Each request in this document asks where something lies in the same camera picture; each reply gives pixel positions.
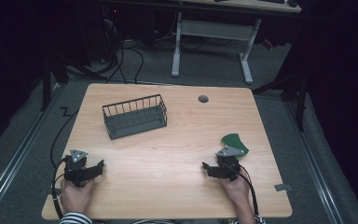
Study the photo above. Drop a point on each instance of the black metal stand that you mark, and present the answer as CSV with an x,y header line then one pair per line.
x,y
46,84
300,102

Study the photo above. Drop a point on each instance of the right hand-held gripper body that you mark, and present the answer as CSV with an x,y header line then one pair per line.
x,y
228,166

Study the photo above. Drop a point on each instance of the small red object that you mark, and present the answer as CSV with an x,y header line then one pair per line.
x,y
267,44

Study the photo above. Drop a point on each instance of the black computer tower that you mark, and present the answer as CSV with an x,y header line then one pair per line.
x,y
110,31

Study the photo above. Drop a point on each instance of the metal floor rail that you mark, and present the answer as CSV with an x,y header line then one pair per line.
x,y
18,155
313,161

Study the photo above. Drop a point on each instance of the person's right hand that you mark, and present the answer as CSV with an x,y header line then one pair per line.
x,y
238,191

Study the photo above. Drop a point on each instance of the green flat curved piece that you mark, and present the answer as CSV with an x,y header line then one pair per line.
x,y
233,140

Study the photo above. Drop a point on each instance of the desk with white legs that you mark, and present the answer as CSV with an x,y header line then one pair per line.
x,y
216,30

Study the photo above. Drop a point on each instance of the grey round table grommet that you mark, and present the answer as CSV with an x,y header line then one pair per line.
x,y
203,99

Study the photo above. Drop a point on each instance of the grey tape piece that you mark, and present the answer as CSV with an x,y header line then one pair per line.
x,y
282,187

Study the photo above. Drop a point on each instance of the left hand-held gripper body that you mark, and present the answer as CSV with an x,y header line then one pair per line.
x,y
75,169

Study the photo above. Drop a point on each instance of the person's left hand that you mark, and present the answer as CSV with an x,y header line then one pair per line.
x,y
74,197

